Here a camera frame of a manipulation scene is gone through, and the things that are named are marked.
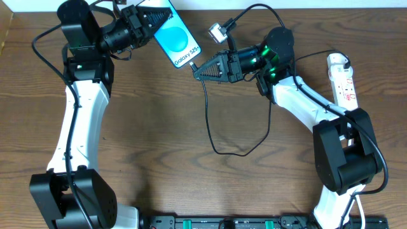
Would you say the blue screen Galaxy smartphone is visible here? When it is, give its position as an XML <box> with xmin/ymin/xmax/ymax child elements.
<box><xmin>138</xmin><ymin>0</ymin><xmax>202</xmax><ymax>68</ymax></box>

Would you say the black USB charging cable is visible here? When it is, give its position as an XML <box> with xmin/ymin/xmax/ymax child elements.
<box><xmin>189</xmin><ymin>49</ymin><xmax>352</xmax><ymax>157</ymax></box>

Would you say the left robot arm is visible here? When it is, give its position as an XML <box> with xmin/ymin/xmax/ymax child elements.
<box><xmin>29</xmin><ymin>0</ymin><xmax>175</xmax><ymax>228</ymax></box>

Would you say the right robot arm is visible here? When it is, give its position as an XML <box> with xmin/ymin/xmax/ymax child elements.
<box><xmin>193</xmin><ymin>24</ymin><xmax>389</xmax><ymax>228</ymax></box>

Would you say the white USB charger plug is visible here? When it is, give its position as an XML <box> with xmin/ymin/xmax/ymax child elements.
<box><xmin>327</xmin><ymin>53</ymin><xmax>350</xmax><ymax>69</ymax></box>

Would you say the white power strip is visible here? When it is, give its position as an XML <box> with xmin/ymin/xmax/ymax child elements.
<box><xmin>328</xmin><ymin>64</ymin><xmax>359</xmax><ymax>111</ymax></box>

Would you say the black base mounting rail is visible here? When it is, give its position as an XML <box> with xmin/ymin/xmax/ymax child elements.
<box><xmin>141</xmin><ymin>214</ymin><xmax>389</xmax><ymax>229</ymax></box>

